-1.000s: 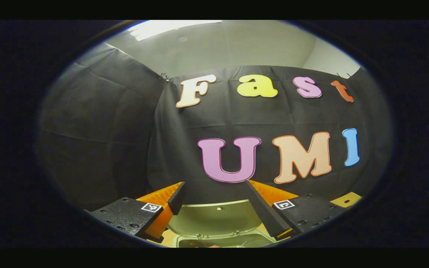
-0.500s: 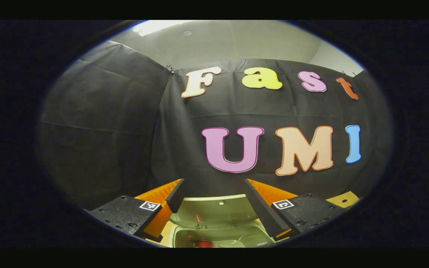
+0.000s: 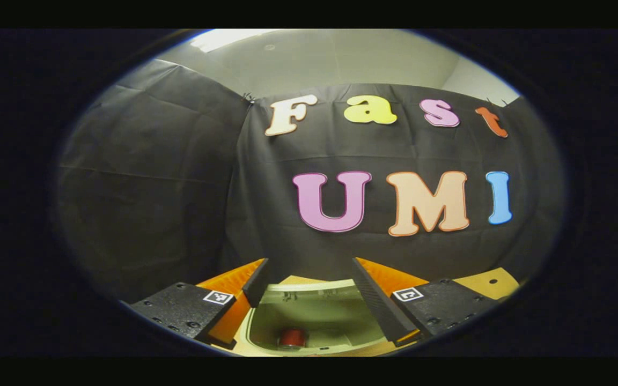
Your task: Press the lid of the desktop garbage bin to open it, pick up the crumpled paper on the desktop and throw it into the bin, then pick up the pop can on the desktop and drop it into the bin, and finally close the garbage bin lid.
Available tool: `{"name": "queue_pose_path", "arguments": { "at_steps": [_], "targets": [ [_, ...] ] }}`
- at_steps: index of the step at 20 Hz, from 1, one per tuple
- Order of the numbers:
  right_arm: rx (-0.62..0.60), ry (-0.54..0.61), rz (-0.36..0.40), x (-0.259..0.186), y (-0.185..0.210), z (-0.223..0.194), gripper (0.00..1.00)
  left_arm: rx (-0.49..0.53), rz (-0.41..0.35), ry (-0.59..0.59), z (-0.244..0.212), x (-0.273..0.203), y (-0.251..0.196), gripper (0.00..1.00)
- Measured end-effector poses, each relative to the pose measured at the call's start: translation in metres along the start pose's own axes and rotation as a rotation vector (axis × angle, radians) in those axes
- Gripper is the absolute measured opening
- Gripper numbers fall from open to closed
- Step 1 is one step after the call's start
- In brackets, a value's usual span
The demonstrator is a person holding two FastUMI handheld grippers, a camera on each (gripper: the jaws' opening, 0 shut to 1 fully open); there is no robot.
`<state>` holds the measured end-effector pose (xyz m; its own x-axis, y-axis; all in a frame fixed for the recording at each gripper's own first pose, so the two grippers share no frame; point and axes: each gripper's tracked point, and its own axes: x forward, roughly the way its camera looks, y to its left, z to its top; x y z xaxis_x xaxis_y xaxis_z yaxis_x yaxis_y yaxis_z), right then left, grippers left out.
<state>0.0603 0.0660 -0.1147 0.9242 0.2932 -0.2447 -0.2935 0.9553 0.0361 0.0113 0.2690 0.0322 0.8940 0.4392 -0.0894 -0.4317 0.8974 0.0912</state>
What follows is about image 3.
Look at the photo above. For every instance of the black backdrop cloth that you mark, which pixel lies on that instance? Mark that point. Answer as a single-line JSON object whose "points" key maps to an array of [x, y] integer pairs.
{"points": [[153, 187]]}

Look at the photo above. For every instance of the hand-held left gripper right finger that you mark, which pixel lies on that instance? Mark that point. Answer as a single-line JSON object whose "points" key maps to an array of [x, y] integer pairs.
{"points": [[381, 308]]}

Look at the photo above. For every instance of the green desktop garbage bin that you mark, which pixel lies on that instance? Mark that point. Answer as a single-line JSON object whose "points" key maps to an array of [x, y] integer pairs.
{"points": [[319, 313]]}

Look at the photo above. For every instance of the red pop can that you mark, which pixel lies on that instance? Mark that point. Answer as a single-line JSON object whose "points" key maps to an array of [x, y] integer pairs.
{"points": [[293, 338]]}

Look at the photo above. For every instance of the wooden desktop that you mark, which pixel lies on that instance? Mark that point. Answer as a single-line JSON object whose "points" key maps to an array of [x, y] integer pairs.
{"points": [[488, 281]]}

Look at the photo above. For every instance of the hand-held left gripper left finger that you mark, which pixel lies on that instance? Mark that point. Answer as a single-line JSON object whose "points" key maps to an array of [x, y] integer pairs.
{"points": [[258, 284]]}

